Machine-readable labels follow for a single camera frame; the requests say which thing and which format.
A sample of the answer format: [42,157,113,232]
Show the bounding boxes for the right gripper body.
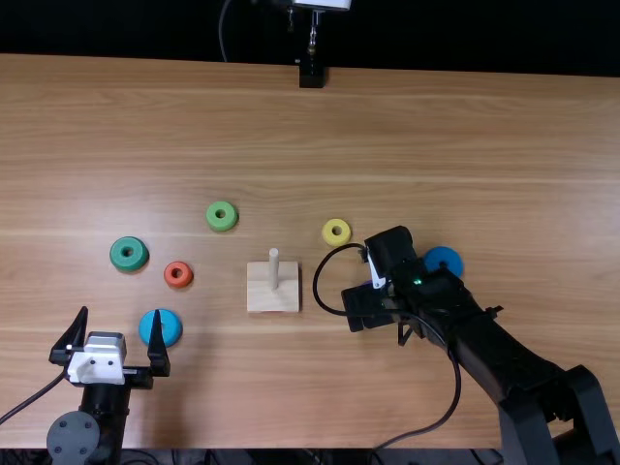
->
[341,224,419,334]

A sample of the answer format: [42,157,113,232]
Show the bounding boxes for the dark blue ring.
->
[422,245,465,281]

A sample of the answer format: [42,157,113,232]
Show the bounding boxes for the wooden peg base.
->
[245,247,303,315]

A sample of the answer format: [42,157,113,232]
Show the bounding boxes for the grey camera cable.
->
[218,0,234,63]

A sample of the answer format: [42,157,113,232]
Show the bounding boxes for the yellow ring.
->
[321,218,353,247]

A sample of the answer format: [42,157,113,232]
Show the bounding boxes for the light green ring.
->
[204,201,240,233]

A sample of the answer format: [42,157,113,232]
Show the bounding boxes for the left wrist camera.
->
[66,330,129,387]

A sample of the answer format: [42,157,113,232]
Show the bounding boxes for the orange ring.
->
[163,261,195,290]

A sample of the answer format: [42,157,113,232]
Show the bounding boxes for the black clamp stand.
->
[285,7,328,90]

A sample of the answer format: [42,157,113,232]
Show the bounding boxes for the dark green ring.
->
[108,235,151,273]

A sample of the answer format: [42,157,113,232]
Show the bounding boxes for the light blue ring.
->
[138,308,184,349]

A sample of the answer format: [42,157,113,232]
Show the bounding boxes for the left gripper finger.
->
[47,305,90,365]
[145,309,172,378]

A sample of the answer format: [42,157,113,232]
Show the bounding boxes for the black cable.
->
[0,371,68,427]
[311,241,463,451]

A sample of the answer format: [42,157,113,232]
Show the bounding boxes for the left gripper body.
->
[61,360,155,391]

